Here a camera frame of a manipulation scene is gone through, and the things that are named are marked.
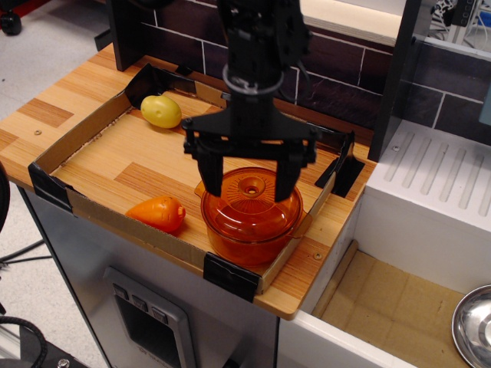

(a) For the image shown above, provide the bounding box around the silver metal bowl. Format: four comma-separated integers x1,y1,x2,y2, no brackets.
451,284,490,367

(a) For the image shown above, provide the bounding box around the yellow toy potato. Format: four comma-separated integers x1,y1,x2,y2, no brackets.
140,95,182,129

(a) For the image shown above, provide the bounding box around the orange transparent pot lid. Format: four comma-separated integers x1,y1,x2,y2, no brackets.
196,167,303,243

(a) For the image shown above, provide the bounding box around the silver toy oven front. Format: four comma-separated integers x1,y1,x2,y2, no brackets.
21,190,278,367

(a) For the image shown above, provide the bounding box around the orange transparent plastic pot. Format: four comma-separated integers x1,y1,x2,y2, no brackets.
195,183,306,268

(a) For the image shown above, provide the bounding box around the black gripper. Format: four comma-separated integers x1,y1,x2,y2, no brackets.
183,93,318,202

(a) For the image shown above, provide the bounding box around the white toy sink unit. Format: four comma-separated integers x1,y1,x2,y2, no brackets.
277,122,490,367

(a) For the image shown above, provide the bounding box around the orange toy carrot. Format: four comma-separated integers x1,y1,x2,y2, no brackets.
125,195,186,232

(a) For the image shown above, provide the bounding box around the black cable on floor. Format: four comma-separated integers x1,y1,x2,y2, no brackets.
0,239,53,268

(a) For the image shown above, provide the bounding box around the cardboard fence with black tape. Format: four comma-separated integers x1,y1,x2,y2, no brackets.
28,65,374,312

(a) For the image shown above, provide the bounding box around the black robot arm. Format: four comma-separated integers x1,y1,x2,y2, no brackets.
183,1,318,202

